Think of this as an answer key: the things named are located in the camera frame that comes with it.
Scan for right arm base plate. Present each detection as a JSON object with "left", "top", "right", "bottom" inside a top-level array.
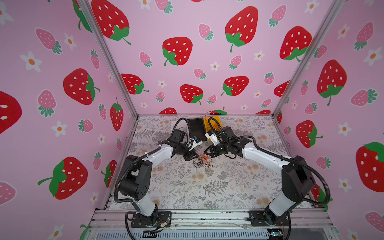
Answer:
[{"left": 247, "top": 211, "right": 290, "bottom": 227}]

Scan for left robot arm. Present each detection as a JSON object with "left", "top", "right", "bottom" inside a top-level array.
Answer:
[{"left": 114, "top": 118, "right": 202, "bottom": 227}]

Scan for orange and black cables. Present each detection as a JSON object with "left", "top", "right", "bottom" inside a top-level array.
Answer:
[{"left": 193, "top": 151, "right": 214, "bottom": 169}]

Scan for yellow plastic bin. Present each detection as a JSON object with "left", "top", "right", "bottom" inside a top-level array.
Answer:
[{"left": 204, "top": 117, "right": 222, "bottom": 132}]

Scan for black plastic bin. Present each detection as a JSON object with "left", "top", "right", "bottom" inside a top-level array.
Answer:
[{"left": 188, "top": 117, "right": 207, "bottom": 142}]

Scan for red cable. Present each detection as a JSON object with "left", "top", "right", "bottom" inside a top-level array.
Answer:
[{"left": 204, "top": 111, "right": 218, "bottom": 128}]

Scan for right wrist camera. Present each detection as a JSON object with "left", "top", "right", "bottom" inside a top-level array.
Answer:
[{"left": 205, "top": 131, "right": 220, "bottom": 146}]

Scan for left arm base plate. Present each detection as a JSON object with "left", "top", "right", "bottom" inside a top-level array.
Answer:
[{"left": 130, "top": 211, "right": 172, "bottom": 228}]

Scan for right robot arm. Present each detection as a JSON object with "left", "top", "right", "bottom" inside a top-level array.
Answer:
[{"left": 204, "top": 124, "right": 331, "bottom": 226}]

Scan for aluminium frame rail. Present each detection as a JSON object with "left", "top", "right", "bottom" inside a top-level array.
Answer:
[{"left": 84, "top": 209, "right": 341, "bottom": 240}]

